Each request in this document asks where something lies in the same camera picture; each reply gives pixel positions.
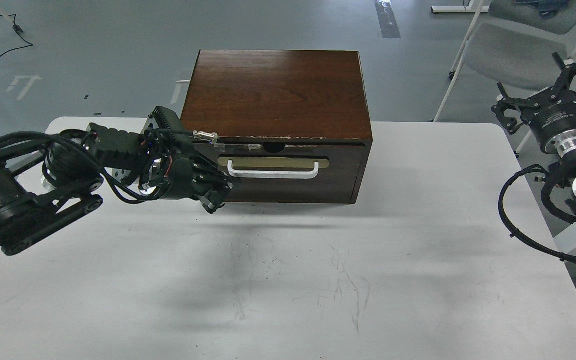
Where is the grey floor tape strip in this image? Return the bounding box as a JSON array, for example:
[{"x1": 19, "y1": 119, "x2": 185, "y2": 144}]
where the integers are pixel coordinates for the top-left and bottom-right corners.
[{"x1": 374, "y1": 0, "x2": 402, "y2": 40}]

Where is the wooden drawer with white handle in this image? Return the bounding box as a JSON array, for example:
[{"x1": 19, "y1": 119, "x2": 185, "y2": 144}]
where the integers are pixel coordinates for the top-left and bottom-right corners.
[{"x1": 200, "y1": 142, "x2": 371, "y2": 204}]

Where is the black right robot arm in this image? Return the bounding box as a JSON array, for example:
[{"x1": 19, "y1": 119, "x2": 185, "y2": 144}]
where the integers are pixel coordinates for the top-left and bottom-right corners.
[{"x1": 491, "y1": 53, "x2": 576, "y2": 265}]

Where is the dark wooden cabinet box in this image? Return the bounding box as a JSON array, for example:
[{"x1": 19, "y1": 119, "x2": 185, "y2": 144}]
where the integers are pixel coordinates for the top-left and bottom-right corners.
[{"x1": 180, "y1": 49, "x2": 373, "y2": 205}]

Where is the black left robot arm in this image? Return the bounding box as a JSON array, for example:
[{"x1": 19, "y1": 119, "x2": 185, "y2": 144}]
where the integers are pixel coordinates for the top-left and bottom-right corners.
[{"x1": 0, "y1": 105, "x2": 235, "y2": 256}]

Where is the white desk foot bar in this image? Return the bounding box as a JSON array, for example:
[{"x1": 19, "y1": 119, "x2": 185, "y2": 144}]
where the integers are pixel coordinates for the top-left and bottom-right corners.
[{"x1": 430, "y1": 0, "x2": 491, "y2": 15}]

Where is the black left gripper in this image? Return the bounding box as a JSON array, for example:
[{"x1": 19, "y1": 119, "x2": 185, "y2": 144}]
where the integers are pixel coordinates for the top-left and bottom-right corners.
[{"x1": 84, "y1": 105, "x2": 233, "y2": 215}]

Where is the black floor cable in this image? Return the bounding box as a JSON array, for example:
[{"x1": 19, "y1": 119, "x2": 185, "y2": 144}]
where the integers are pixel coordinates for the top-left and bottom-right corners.
[{"x1": 0, "y1": 0, "x2": 35, "y2": 94}]

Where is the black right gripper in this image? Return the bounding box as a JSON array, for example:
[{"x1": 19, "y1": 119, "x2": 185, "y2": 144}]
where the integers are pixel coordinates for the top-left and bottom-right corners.
[{"x1": 491, "y1": 52, "x2": 576, "y2": 155}]

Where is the grey chair white frame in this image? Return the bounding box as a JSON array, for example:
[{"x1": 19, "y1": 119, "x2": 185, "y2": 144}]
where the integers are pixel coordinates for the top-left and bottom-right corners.
[{"x1": 433, "y1": 0, "x2": 576, "y2": 156}]

